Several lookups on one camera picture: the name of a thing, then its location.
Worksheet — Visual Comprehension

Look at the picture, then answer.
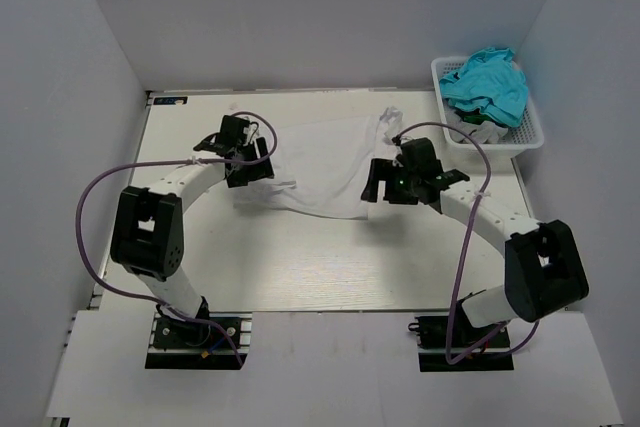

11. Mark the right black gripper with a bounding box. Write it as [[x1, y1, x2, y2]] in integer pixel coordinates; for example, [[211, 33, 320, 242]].
[[361, 159, 420, 206]]

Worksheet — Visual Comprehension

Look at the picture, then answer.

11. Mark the white t-shirt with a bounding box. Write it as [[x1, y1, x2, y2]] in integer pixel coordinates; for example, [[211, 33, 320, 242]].
[[233, 107, 403, 220]]

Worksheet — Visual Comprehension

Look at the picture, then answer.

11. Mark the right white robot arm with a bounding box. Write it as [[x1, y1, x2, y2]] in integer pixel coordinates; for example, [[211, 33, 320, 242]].
[[361, 158, 589, 346]]

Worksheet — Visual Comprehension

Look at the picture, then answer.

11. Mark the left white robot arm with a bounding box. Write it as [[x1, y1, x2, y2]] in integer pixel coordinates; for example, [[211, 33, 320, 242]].
[[110, 127, 274, 346]]

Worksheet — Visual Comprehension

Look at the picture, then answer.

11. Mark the blue label sticker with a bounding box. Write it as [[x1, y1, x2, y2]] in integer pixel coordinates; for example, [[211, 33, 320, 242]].
[[153, 96, 188, 106]]

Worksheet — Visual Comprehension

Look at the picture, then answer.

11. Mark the green cloth in basket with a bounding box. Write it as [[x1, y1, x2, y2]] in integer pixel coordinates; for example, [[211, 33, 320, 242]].
[[465, 111, 500, 125]]

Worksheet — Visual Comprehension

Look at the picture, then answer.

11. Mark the grey white cloth in basket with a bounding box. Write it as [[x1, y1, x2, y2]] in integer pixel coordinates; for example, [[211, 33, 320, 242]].
[[445, 110, 509, 144]]

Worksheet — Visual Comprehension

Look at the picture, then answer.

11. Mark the teal t-shirt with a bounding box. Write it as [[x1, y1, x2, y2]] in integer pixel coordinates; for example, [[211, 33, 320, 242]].
[[438, 47, 529, 128]]

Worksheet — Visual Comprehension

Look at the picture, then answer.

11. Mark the white plastic basket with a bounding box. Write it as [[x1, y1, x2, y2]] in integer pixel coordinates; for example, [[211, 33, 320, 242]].
[[431, 56, 544, 161]]

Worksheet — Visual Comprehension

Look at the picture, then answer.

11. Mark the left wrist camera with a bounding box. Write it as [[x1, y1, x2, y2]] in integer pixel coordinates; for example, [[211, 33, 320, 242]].
[[216, 115, 252, 149]]

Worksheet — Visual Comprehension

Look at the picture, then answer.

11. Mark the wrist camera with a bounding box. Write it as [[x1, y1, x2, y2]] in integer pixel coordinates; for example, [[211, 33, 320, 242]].
[[396, 138, 443, 179], [216, 115, 252, 149]]

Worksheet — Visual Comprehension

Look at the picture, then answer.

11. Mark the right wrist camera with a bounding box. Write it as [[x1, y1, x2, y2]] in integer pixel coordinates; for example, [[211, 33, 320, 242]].
[[396, 138, 443, 179]]

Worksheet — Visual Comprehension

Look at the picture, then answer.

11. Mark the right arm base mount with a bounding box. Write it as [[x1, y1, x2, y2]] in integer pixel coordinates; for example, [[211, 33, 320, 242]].
[[407, 313, 514, 373]]

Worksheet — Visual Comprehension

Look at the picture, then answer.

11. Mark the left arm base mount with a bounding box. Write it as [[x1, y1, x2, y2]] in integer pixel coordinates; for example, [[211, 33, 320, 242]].
[[145, 313, 252, 371]]

